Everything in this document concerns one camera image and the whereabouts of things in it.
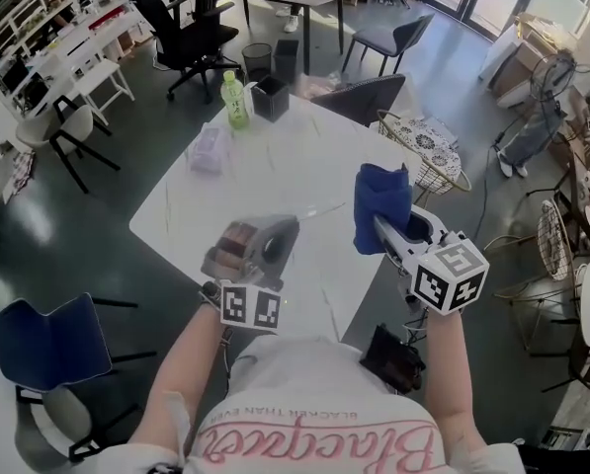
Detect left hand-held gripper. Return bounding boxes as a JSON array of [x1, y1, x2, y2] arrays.
[[200, 213, 301, 333]]

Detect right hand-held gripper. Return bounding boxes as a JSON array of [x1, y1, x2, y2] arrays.
[[372, 203, 491, 318]]

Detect blue cloth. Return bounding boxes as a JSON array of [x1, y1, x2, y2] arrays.
[[352, 162, 415, 256]]

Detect person's left forearm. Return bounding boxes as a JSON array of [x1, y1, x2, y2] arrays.
[[130, 303, 231, 463]]

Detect person's right forearm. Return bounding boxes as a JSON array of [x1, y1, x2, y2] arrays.
[[420, 308, 491, 463]]

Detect person's left hand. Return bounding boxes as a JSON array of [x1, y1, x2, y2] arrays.
[[217, 221, 257, 261]]

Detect purple tissue pack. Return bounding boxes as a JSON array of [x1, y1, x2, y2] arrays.
[[189, 124, 230, 174]]

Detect black square container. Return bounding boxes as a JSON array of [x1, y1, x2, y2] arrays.
[[250, 75, 291, 123]]

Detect green tea bottle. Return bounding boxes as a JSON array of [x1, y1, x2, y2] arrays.
[[219, 70, 251, 130]]

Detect dark grey dining chair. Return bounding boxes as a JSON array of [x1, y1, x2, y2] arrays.
[[311, 73, 407, 127], [342, 13, 437, 76]]

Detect black square waste bin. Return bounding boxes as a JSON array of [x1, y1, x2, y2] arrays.
[[273, 39, 300, 81]]

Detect person's white t-shirt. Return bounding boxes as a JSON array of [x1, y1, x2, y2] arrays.
[[126, 336, 528, 474]]

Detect cardboard box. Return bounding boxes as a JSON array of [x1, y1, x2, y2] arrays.
[[479, 12, 572, 111]]

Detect standing fan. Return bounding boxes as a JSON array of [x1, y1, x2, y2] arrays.
[[530, 54, 580, 118]]

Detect black office chair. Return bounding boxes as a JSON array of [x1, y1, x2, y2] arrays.
[[133, 0, 241, 106]]

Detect white chair with black legs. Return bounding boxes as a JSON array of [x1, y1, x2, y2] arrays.
[[16, 95, 123, 195]]

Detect blue chair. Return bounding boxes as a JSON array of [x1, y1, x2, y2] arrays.
[[0, 291, 158, 463]]

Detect red box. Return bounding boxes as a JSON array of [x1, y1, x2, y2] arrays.
[[87, 10, 127, 32]]

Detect white shelving unit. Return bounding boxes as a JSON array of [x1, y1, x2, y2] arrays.
[[0, 0, 152, 132]]

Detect gold wire chair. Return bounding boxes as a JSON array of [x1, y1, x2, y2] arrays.
[[486, 197, 582, 355]]

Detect black wire waste bin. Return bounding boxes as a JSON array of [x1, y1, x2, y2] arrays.
[[241, 42, 274, 83]]

